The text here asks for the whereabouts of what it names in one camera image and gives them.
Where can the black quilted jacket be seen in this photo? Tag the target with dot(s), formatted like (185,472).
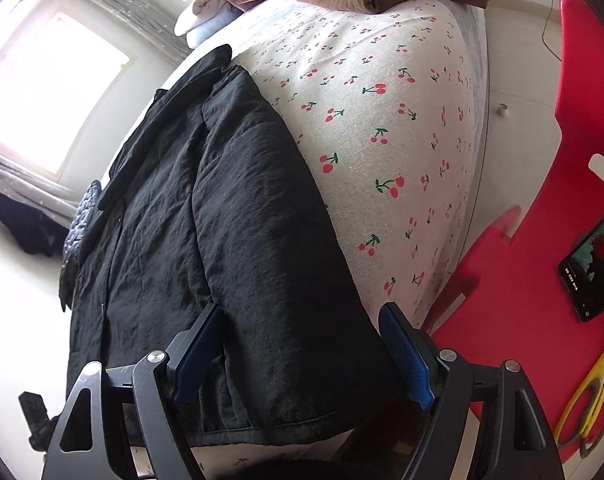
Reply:
(210,202)

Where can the black smartphone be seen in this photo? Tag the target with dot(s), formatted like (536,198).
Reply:
(582,271)

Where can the cherry print bed sheet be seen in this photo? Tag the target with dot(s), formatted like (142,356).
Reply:
(388,112)

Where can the red plastic stool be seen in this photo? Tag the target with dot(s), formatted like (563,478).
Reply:
(506,299)

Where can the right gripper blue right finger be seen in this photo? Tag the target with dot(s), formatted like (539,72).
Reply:
(514,439)

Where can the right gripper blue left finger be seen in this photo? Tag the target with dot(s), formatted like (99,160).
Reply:
(90,440)

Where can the yellow handled scissors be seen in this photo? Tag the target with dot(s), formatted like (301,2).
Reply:
(582,419)

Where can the dark clothes hanging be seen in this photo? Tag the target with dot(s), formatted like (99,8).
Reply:
(34,232)

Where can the dark navy quilted jacket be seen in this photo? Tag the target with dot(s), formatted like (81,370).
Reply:
(72,243)

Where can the white folded blanket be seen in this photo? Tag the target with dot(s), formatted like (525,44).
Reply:
(196,13)

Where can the beige patterned curtain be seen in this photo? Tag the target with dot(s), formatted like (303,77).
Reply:
(150,22)

